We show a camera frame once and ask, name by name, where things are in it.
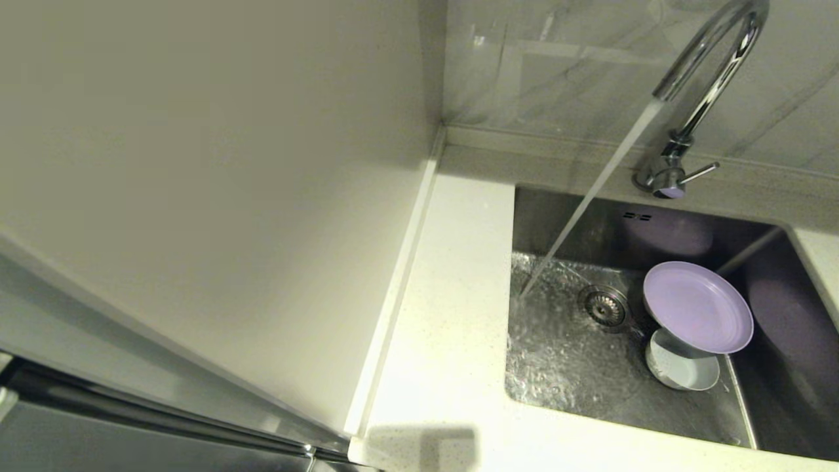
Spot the purple plate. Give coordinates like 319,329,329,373
642,261,755,355

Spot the pale blue round bowl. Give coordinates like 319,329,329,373
645,328,721,392

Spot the chrome gooseneck faucet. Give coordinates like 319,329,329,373
631,0,770,200

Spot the stainless steel sink basin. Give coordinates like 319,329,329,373
503,185,839,461

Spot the running water stream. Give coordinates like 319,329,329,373
518,98,664,304

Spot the round metal drain strainer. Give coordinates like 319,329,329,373
577,285,634,333

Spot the tall silver door refrigerator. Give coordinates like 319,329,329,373
0,0,446,472

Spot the chrome bar door handle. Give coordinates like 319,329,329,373
0,357,381,471

